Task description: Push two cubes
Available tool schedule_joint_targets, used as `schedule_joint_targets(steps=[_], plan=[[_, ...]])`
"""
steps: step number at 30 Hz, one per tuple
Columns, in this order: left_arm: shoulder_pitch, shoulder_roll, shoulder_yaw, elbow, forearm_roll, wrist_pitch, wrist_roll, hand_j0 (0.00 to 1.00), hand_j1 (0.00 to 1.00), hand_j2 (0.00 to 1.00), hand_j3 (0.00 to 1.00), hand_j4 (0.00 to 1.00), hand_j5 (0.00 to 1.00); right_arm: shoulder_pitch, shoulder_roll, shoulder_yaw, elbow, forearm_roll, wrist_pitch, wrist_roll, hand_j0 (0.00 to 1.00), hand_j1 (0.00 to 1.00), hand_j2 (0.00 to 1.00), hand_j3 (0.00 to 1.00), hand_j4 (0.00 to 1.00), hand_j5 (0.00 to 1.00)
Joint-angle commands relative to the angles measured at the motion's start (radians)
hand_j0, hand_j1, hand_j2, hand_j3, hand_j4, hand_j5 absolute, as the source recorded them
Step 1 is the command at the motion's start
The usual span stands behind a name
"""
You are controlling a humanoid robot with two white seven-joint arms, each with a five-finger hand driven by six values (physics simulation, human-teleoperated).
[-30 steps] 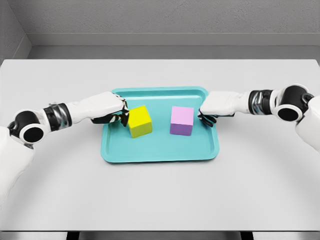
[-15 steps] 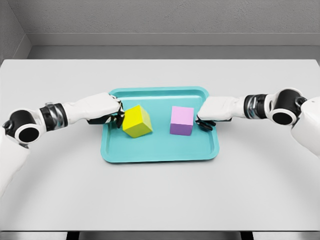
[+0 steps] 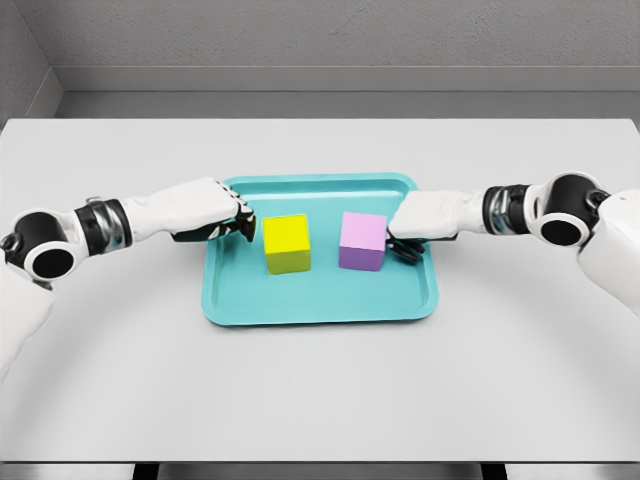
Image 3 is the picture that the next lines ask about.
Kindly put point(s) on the yellow cube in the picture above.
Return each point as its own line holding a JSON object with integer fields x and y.
{"x": 286, "y": 245}

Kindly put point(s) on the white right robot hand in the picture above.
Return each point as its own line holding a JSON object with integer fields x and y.
{"x": 425, "y": 215}

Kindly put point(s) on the purple cube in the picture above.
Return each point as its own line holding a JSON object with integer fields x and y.
{"x": 362, "y": 242}

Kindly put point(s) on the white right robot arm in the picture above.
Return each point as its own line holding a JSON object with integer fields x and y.
{"x": 565, "y": 220}

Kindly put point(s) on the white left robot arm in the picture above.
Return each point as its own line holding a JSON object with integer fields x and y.
{"x": 100, "y": 220}

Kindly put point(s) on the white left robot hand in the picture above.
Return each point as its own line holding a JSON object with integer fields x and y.
{"x": 210, "y": 205}

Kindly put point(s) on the teal tray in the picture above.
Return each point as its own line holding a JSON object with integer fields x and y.
{"x": 320, "y": 295}

